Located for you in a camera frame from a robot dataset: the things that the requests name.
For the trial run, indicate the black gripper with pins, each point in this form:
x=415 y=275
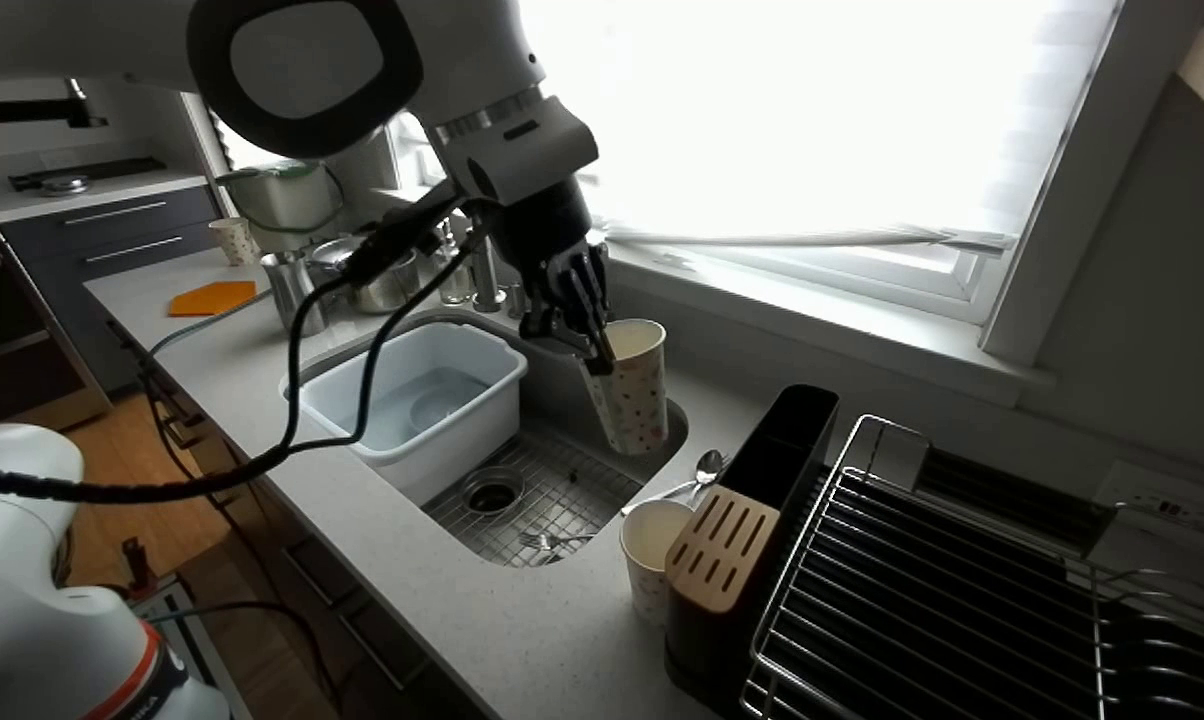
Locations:
x=554 y=240

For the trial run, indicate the white patterned paper cup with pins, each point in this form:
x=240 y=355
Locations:
x=651 y=560
x=641 y=403

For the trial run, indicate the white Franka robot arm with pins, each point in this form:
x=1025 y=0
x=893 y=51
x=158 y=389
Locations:
x=482 y=72

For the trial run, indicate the stainless steel sink basin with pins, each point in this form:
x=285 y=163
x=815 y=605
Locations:
x=560 y=403

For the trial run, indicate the chrome spring neck faucet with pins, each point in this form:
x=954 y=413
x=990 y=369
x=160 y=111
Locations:
x=485 y=283

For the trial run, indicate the round sink drain strainer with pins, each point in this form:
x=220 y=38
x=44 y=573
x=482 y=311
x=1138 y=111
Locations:
x=494 y=497

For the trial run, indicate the metal spoon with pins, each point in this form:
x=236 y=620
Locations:
x=711 y=464

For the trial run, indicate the white plastic wash tub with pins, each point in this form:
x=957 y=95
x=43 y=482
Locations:
x=421 y=461

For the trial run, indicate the small metal fork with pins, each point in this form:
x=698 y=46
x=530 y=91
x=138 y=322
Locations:
x=545 y=545

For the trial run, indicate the black knife block wooden top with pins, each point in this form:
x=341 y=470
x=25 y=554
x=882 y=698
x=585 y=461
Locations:
x=720 y=545

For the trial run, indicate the large metal pot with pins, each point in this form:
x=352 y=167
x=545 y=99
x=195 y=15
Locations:
x=285 y=196

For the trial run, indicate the orange plate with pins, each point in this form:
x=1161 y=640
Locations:
x=215 y=296

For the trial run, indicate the grey drawer cabinet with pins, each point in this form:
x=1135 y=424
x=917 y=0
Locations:
x=122 y=254

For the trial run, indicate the dark kitchen oven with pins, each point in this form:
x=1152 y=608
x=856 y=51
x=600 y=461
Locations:
x=12 y=322

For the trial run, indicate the white window frame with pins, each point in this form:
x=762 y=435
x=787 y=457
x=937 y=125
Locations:
x=1064 y=203

